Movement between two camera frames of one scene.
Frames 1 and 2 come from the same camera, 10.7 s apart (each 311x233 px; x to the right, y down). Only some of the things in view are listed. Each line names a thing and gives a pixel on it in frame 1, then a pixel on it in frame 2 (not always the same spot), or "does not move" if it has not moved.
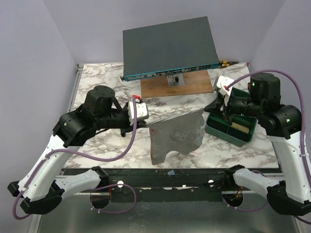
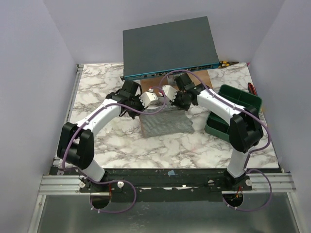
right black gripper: [224, 107] to [180, 100]
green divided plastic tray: [239, 130] does not move
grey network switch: [173, 48] does not move
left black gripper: [129, 125] to [137, 98]
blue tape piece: [171, 173] does not move
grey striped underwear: [182, 133] to [165, 119]
